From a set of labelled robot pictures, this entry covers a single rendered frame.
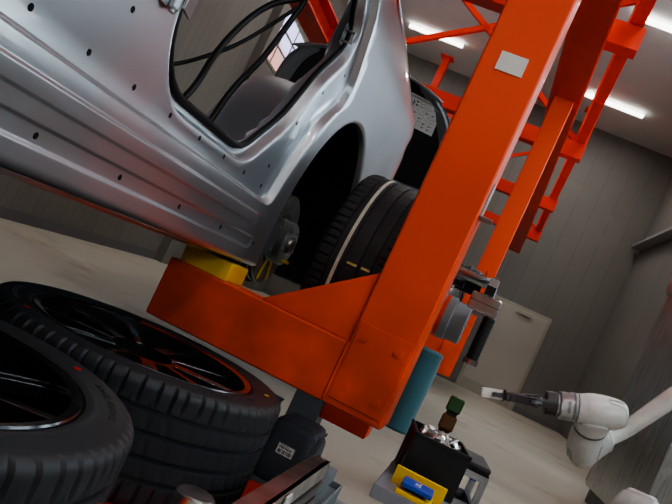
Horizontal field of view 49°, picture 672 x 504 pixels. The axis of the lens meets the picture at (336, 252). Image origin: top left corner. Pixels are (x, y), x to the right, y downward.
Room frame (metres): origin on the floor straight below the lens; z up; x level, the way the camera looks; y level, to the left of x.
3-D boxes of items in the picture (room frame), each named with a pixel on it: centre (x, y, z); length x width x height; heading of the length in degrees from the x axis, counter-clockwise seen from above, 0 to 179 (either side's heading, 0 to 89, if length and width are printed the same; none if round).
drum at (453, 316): (2.32, -0.37, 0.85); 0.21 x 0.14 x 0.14; 77
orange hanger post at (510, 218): (6.01, -0.93, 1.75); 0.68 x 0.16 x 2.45; 77
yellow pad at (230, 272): (1.98, 0.28, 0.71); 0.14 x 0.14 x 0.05; 77
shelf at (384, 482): (1.74, -0.41, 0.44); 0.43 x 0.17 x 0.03; 167
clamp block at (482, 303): (2.13, -0.46, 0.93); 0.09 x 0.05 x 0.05; 77
